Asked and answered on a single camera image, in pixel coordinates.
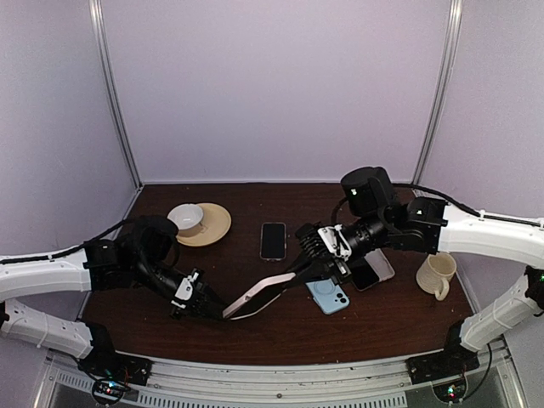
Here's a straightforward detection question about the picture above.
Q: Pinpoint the purple phone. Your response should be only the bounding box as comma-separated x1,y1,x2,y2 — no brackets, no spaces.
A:
350,264,380,292

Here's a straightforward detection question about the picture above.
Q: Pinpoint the white phone case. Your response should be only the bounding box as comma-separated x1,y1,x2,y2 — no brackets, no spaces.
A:
365,249,395,282

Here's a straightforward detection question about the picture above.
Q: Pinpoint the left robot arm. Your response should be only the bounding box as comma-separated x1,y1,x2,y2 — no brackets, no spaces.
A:
1,216,226,377

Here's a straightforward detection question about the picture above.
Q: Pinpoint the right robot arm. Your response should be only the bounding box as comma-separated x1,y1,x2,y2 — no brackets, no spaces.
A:
282,167,543,383

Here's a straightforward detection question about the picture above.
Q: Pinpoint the beige saucer plate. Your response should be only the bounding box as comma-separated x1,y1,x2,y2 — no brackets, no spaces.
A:
177,202,232,247

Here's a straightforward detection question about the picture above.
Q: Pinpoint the white ceramic cup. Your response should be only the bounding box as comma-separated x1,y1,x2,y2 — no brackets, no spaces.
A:
167,203,204,230

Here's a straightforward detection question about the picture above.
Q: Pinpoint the cream ribbed mug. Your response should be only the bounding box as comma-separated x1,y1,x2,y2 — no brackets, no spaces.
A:
416,252,457,301

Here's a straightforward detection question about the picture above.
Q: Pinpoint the left round status board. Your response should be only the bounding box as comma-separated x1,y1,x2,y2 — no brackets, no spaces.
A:
91,379,130,405

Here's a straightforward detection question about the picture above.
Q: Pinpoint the round status board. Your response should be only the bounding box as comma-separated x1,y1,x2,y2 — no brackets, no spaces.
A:
91,379,130,405
433,380,468,404

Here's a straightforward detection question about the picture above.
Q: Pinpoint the right round status board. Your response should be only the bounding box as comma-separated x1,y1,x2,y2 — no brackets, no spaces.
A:
433,380,468,404

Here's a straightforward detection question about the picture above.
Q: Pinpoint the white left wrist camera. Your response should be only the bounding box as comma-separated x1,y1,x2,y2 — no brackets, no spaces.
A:
171,272,200,309

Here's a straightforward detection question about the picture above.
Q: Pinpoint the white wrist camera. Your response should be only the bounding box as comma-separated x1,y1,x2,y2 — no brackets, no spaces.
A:
318,224,352,261
171,272,200,309

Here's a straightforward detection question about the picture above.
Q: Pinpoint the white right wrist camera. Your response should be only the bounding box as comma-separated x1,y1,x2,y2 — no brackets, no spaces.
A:
318,224,352,261

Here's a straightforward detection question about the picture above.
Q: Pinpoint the front aluminium rail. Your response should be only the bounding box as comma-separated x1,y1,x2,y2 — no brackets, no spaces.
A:
36,333,526,408

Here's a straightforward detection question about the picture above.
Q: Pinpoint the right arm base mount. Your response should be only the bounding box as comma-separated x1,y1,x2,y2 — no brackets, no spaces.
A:
405,352,480,385

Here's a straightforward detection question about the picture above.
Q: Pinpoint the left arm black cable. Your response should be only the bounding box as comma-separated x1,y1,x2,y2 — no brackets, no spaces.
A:
0,217,184,273

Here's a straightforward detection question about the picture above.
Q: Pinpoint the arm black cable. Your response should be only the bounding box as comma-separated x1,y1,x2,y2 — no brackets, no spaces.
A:
331,183,544,233
0,217,184,273

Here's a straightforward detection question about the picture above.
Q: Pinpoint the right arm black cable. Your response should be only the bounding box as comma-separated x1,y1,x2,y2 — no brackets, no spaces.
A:
331,183,544,233

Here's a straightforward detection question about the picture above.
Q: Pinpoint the right aluminium frame post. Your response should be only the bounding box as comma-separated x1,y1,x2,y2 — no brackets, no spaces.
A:
411,0,464,184

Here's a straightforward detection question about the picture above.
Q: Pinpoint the aluminium frame post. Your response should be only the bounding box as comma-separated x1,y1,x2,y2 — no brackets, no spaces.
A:
88,0,143,190
411,0,464,184

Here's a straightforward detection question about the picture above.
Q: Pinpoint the left aluminium frame post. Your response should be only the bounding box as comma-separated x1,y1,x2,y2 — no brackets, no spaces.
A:
88,0,143,190

